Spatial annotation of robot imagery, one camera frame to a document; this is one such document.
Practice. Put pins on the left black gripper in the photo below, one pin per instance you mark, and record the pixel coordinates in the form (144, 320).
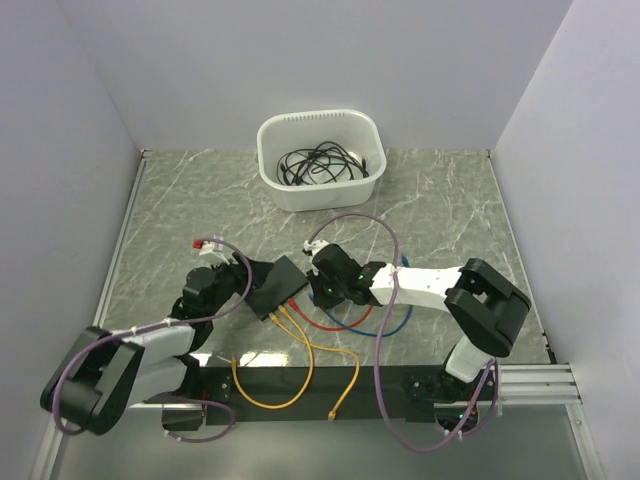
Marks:
(239, 270)

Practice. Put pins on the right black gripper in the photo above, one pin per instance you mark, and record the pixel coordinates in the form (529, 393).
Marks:
(315, 278)

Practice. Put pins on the black network switch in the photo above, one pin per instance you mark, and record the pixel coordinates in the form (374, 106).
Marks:
(284, 281)

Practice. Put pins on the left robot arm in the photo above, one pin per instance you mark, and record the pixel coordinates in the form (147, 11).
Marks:
(107, 371)

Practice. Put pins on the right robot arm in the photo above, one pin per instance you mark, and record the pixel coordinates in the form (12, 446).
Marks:
(489, 309)

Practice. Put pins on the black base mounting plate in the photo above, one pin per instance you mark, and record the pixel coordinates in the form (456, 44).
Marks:
(413, 393)

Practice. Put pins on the white plastic tub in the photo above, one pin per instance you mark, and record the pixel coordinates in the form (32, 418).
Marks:
(288, 133)

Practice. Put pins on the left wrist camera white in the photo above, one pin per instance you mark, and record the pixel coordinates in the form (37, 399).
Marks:
(211, 251)

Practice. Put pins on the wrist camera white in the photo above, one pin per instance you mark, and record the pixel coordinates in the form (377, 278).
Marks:
(211, 251)
(311, 248)

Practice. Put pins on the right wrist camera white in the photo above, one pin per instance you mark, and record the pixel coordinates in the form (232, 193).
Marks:
(311, 248)

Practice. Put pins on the aluminium frame rail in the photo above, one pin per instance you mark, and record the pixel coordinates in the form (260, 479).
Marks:
(525, 385)

